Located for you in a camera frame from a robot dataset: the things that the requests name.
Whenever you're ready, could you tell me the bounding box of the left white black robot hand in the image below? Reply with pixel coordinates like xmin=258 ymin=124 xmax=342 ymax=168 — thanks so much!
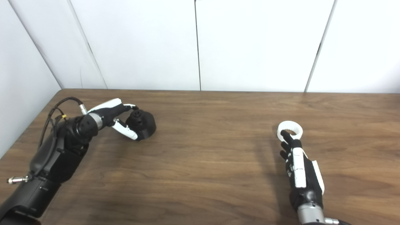
xmin=88 ymin=98 xmax=140 ymax=141

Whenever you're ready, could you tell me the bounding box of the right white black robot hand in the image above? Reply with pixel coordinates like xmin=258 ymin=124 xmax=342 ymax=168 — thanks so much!
xmin=279 ymin=130 xmax=325 ymax=212

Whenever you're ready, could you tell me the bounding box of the round black plastic part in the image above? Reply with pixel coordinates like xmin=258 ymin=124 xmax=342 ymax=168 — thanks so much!
xmin=125 ymin=109 xmax=157 ymax=141

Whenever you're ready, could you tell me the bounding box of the white toothed ring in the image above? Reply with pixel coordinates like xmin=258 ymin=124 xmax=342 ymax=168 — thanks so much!
xmin=277 ymin=121 xmax=303 ymax=141

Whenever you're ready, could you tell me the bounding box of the thin left wire, yellow tag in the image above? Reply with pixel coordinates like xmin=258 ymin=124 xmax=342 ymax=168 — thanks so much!
xmin=46 ymin=106 xmax=68 ymax=138

